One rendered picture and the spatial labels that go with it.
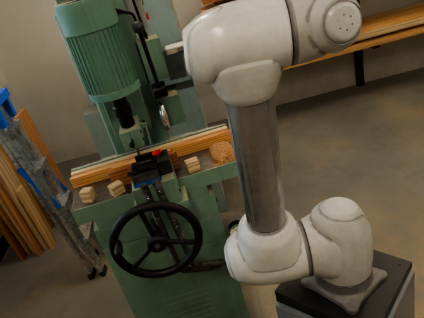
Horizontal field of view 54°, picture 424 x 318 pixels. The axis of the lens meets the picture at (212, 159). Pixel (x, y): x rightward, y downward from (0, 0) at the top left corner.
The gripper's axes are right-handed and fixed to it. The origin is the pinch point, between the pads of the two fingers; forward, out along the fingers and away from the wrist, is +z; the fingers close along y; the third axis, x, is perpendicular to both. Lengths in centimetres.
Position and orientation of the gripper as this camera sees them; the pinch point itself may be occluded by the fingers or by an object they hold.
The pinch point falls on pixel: (176, 47)
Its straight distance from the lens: 131.9
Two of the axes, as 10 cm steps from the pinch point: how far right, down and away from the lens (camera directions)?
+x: -0.4, -3.2, -9.5
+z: -9.6, 2.9, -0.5
